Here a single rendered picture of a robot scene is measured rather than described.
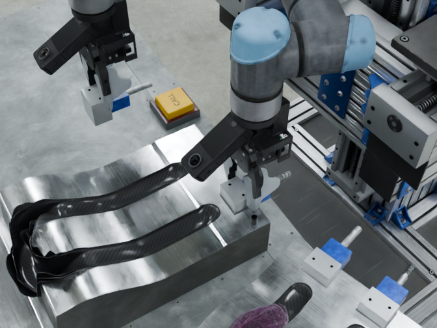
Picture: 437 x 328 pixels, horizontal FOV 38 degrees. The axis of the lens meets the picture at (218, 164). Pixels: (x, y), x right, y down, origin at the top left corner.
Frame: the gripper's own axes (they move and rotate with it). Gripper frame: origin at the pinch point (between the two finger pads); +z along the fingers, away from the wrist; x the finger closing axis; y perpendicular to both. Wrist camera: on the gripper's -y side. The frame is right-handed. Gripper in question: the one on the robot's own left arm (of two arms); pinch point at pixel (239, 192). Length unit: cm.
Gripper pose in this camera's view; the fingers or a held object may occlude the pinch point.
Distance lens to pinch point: 108.0
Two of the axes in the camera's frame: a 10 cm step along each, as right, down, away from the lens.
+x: -5.1, -6.6, 5.4
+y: 8.6, -4.0, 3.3
